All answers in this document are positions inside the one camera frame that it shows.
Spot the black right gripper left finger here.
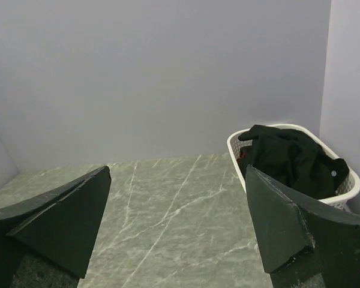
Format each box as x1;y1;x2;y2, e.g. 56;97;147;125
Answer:
0;166;112;287

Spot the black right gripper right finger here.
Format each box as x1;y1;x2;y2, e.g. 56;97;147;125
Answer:
245;166;360;287

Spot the black long sleeve shirt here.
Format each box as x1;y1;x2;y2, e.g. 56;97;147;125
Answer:
237;125;349;200

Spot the white plastic laundry basket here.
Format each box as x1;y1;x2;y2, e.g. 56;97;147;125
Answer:
227;124;360;211

